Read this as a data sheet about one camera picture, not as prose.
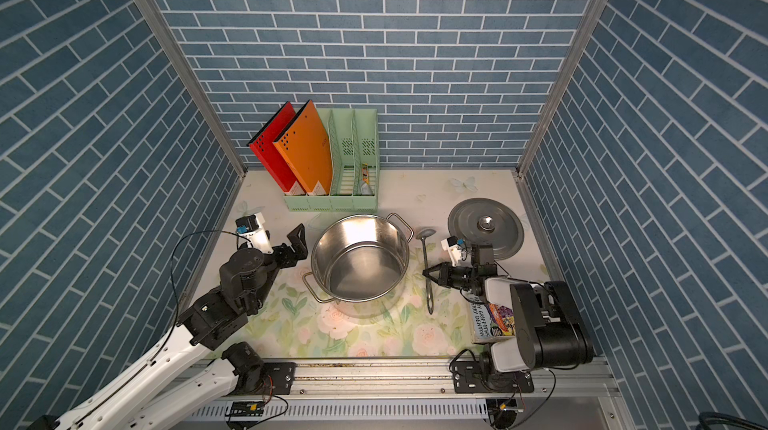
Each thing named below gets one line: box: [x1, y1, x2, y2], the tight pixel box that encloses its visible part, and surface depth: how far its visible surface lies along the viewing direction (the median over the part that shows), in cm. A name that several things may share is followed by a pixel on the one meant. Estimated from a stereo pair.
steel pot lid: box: [448, 197, 525, 261], surface depth 106 cm
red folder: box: [247, 101, 297, 192], surface depth 93 cm
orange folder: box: [273, 100, 333, 195], surface depth 104 cm
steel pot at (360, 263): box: [302, 212, 414, 319], surface depth 86 cm
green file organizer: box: [284, 108, 378, 212], surface depth 111 cm
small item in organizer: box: [361, 163, 374, 195], surface depth 118 cm
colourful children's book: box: [470, 302, 516, 343], surface depth 80 cm
